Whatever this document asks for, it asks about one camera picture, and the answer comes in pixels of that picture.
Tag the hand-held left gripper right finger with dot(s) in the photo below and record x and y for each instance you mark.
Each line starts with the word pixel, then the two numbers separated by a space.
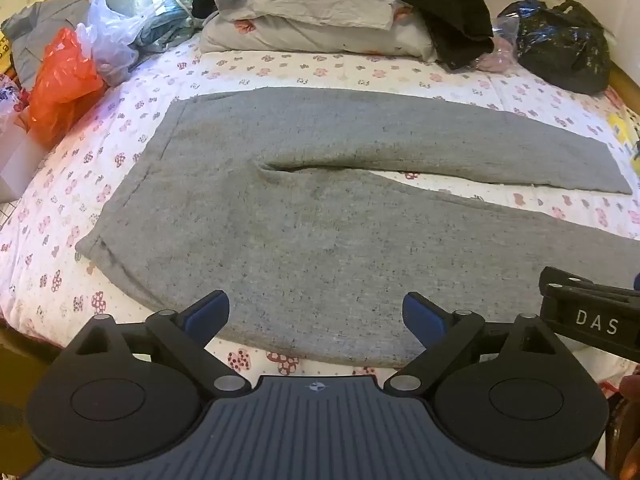
pixel 421 317

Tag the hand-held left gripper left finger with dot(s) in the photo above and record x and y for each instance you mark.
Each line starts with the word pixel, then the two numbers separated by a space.
pixel 206 311

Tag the light blue jacket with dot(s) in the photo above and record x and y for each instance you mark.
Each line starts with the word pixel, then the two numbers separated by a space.
pixel 165 5

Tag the grey pants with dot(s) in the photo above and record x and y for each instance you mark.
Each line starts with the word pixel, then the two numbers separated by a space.
pixel 310 220

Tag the white translucent plastic bag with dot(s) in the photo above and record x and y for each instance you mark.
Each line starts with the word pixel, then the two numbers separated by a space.
pixel 110 35

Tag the orange plastic bag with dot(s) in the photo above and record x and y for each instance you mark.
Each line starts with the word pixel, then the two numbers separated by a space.
pixel 60 80

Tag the floral pillow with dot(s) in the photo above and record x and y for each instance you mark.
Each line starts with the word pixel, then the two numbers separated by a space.
pixel 310 35

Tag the printed clear plastic bag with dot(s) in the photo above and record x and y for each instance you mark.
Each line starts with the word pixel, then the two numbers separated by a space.
pixel 10 100

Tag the pink cloth in clear bag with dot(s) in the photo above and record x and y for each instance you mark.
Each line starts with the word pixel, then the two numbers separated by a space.
pixel 495 55

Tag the white box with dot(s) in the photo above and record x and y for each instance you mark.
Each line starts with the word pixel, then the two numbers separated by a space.
pixel 15 160

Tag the black garment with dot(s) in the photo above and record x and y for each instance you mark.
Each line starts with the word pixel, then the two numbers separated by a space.
pixel 440 0

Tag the black plastic bag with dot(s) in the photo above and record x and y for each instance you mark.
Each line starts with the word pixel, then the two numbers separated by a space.
pixel 560 45

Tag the floral bed sheet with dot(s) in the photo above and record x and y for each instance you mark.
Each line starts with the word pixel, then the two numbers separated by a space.
pixel 325 67

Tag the grey garment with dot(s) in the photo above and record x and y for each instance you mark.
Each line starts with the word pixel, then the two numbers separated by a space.
pixel 40 25

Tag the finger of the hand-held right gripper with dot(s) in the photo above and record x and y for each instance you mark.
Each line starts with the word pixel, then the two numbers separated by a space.
pixel 565 277

